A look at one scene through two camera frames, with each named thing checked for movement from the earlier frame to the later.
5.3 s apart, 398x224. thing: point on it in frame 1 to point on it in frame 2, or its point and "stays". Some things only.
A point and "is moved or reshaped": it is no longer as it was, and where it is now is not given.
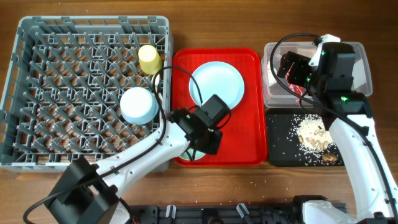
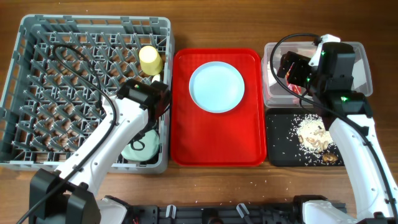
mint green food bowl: x=198 y=154 is moved or reshaped
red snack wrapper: x=296 y=89 stays
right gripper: x=300 y=63 stays
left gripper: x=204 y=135 to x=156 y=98
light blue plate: x=219 y=79 stays
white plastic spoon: x=157 y=79 stays
